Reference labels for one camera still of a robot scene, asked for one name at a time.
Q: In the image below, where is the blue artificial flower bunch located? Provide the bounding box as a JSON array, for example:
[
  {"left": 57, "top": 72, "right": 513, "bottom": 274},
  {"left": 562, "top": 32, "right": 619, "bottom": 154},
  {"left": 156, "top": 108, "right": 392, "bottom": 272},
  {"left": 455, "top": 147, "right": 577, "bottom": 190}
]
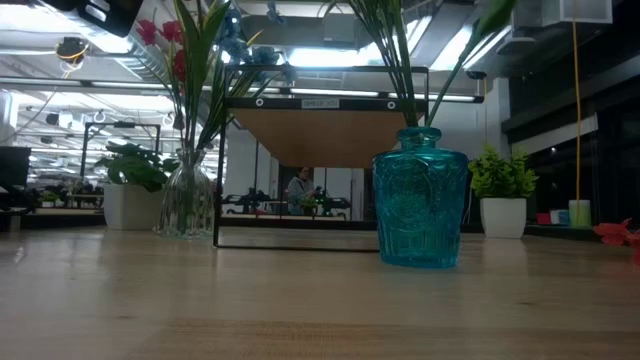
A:
[{"left": 209, "top": 0, "right": 299, "bottom": 146}]

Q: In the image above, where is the small green plant white pot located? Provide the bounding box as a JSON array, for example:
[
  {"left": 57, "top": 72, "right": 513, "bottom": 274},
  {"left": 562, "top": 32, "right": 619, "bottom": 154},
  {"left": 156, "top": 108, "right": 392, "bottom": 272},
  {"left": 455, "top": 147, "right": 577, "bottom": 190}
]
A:
[{"left": 468, "top": 143, "right": 540, "bottom": 240}]

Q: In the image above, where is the red orange artificial flower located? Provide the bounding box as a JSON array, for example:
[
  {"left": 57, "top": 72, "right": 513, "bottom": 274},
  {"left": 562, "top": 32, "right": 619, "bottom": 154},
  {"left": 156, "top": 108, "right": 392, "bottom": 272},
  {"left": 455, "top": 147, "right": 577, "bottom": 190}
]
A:
[{"left": 593, "top": 217, "right": 640, "bottom": 265}]

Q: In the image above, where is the blue embossed glass vase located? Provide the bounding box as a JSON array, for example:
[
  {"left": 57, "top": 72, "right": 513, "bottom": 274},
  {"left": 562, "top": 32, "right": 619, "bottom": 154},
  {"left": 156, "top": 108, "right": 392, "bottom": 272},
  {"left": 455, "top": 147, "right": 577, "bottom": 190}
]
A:
[{"left": 372, "top": 126, "right": 470, "bottom": 270}]

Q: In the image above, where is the dark computer monitor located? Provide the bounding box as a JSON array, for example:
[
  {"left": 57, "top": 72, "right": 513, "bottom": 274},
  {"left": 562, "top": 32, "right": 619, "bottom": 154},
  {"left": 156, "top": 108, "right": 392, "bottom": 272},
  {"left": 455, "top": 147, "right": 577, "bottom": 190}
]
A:
[{"left": 0, "top": 146, "right": 32, "bottom": 187}]

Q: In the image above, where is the clear ribbed glass vase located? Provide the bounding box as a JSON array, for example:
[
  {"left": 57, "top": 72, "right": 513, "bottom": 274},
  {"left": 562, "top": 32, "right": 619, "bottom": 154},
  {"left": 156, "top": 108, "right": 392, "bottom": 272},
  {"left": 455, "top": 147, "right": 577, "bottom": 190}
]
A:
[{"left": 153, "top": 147, "right": 216, "bottom": 239}]

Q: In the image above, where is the large leafy plant white pot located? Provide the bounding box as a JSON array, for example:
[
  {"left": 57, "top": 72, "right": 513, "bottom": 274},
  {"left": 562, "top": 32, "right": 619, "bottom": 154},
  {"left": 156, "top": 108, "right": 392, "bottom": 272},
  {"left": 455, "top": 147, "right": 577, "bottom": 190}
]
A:
[{"left": 93, "top": 141, "right": 179, "bottom": 232}]

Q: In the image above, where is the black ceiling cord reel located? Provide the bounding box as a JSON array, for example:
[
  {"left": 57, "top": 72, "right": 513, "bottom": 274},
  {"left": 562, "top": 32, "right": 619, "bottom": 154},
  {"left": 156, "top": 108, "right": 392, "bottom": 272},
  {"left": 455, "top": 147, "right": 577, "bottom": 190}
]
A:
[{"left": 54, "top": 37, "right": 90, "bottom": 64}]

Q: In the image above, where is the long hanging linear light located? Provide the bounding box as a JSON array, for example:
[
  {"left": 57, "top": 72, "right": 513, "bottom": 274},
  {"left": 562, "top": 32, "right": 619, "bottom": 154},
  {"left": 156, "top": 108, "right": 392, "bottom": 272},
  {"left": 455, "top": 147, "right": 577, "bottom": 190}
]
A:
[{"left": 0, "top": 77, "right": 485, "bottom": 104}]

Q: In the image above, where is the green leafy flower stem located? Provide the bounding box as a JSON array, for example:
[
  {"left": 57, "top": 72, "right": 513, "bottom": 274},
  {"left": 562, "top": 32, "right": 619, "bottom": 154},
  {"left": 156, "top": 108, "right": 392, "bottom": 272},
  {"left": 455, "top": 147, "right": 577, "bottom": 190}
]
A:
[{"left": 425, "top": 0, "right": 521, "bottom": 127}]

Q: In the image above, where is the thin green stemmed flower bunch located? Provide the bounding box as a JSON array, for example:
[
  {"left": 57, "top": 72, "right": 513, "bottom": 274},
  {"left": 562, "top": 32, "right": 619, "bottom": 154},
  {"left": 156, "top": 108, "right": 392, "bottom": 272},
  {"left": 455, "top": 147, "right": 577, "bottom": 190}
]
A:
[{"left": 324, "top": 0, "right": 424, "bottom": 129}]

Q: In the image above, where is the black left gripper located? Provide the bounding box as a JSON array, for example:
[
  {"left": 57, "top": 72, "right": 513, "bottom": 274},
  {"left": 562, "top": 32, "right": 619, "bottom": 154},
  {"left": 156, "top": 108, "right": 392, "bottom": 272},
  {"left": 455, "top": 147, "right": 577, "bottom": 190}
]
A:
[{"left": 42, "top": 0, "right": 144, "bottom": 39}]

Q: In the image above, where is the black metal wood shelf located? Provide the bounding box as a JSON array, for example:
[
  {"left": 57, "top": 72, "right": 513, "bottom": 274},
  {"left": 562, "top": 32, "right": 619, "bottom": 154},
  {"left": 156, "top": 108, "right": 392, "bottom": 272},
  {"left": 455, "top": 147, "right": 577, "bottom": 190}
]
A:
[{"left": 213, "top": 64, "right": 431, "bottom": 253}]

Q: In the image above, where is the yellow hanging cable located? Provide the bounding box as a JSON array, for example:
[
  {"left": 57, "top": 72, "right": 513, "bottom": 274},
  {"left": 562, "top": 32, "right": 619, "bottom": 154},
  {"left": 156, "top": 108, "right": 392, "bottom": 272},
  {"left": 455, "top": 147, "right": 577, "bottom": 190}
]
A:
[{"left": 572, "top": 19, "right": 584, "bottom": 201}]

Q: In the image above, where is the person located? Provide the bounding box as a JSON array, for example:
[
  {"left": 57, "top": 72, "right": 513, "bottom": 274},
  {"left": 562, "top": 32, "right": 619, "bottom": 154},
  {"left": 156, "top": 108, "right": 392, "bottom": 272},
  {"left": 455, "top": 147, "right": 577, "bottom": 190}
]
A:
[{"left": 287, "top": 167, "right": 317, "bottom": 216}]

